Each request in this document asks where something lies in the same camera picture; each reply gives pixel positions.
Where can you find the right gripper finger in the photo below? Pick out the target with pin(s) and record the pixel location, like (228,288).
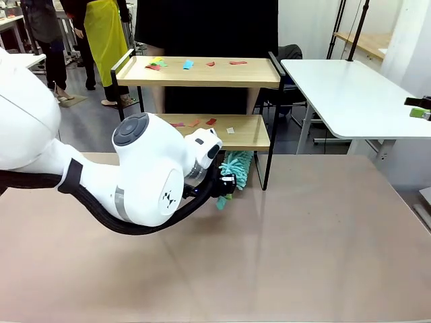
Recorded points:
(419,101)
(421,113)

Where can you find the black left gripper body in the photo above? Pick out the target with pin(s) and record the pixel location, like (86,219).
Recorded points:
(222,186)

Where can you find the teal chenille duster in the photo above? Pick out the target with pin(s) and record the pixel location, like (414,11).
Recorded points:
(239,166)

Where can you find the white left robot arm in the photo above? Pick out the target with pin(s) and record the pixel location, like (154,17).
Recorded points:
(151,161)

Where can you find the person's right forearm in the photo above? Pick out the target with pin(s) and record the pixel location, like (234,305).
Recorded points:
(158,99)

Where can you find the person's left forearm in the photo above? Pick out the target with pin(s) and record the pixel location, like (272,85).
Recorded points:
(252,101)

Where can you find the two-tier wooden black-framed shelf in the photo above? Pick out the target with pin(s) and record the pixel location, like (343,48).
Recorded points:
(202,75)

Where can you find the blue paper scrap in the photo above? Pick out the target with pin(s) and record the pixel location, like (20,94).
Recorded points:
(188,64)
(221,203)

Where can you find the large white side table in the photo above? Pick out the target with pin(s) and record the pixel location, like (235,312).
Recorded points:
(353,101)

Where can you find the orange paper scrap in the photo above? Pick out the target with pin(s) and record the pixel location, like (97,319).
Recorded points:
(194,123)

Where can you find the wooden workbench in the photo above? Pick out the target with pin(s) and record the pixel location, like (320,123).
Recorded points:
(370,42)

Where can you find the black tripod pole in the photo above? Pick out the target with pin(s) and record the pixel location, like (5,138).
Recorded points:
(337,27)
(358,30)

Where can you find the black office chair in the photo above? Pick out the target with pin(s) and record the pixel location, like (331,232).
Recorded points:
(293,54)

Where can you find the green paper scrap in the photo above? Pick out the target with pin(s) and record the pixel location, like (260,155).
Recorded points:
(162,63)

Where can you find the yellow paper scrap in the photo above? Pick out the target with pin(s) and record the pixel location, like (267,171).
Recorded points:
(156,61)

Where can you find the person in black clothes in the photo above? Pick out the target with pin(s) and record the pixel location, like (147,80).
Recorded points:
(208,27)

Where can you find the brown floor mat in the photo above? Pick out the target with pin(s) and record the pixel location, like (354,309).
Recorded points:
(74,100)

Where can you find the person in yellow apron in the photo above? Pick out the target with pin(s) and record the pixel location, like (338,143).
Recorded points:
(104,33)

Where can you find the small white side table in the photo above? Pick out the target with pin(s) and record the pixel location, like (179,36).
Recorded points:
(33,60)

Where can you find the person in dark grey clothes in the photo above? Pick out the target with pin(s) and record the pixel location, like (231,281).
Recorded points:
(43,20)

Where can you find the white background desk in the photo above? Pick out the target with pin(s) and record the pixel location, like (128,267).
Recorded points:
(10,23)

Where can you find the grey metal rail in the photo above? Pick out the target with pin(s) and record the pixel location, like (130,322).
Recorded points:
(425,215)

